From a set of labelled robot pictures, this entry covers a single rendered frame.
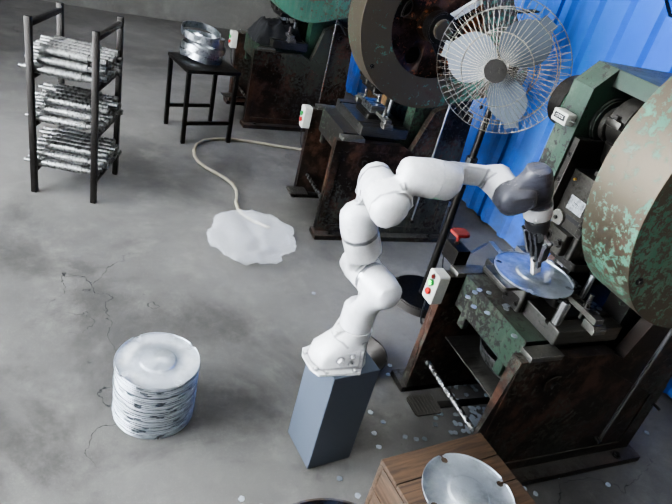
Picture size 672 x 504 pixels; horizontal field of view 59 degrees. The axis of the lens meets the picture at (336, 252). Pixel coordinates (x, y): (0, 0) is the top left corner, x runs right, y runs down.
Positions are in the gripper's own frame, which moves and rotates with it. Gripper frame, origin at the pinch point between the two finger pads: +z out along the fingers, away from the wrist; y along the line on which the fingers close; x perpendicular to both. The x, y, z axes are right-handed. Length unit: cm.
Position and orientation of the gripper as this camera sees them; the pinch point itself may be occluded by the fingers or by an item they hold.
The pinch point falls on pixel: (535, 265)
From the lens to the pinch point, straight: 202.8
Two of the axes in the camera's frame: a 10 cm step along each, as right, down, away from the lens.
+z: 1.9, 7.4, 6.5
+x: 9.0, -3.9, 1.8
